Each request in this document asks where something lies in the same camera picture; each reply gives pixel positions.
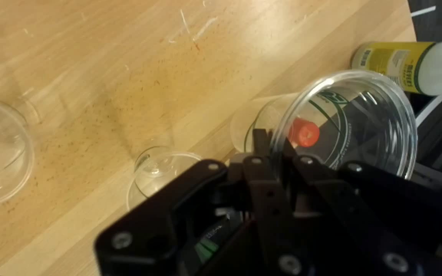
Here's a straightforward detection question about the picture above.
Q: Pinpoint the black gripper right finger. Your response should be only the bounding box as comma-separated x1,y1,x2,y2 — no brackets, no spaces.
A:
272,137,442,276

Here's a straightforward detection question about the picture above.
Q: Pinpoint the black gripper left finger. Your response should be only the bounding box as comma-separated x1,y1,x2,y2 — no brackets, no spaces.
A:
94,128,304,276

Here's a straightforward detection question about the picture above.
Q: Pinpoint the orange toy block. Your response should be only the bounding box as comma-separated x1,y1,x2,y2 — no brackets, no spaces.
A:
287,118,322,151

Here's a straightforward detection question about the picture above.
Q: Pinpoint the spray bottle yellow liquid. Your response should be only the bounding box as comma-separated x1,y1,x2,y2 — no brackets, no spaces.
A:
350,40,442,98

